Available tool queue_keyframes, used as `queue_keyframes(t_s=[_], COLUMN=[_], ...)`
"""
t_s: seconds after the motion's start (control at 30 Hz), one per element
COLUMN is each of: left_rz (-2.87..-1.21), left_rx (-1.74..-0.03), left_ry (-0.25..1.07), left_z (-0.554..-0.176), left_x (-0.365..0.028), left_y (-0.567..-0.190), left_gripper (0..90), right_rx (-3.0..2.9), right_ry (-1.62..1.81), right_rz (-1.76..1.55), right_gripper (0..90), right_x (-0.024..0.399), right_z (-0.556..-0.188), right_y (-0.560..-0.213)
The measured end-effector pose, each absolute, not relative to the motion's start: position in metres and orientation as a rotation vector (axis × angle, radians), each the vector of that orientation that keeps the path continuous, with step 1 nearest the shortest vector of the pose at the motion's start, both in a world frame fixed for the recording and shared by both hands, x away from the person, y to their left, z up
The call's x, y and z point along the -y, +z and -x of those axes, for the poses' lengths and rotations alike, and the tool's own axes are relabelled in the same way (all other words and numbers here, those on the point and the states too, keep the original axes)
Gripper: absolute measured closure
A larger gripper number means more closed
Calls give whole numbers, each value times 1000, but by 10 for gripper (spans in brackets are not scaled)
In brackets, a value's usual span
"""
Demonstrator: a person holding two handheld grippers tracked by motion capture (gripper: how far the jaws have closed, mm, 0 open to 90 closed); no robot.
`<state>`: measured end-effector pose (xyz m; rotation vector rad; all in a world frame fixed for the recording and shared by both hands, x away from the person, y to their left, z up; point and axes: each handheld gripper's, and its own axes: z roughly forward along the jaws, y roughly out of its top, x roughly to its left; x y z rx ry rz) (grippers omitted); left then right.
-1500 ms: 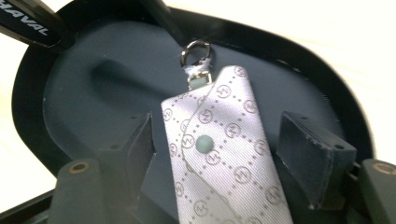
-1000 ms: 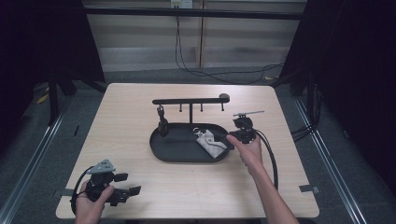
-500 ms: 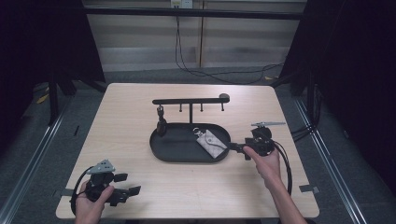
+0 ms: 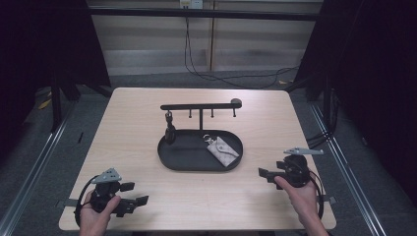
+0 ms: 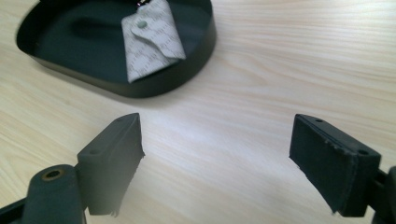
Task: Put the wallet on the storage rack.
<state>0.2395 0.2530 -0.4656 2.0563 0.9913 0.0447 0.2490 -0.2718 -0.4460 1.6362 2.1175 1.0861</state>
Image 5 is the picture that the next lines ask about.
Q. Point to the grey patterned key pouch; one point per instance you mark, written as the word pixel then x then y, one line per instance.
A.
pixel 152 43

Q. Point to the black key rack with tray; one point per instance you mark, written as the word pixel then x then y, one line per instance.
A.
pixel 93 46

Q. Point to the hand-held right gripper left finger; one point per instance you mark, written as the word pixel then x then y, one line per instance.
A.
pixel 109 168

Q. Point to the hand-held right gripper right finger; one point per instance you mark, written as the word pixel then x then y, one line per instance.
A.
pixel 333 165

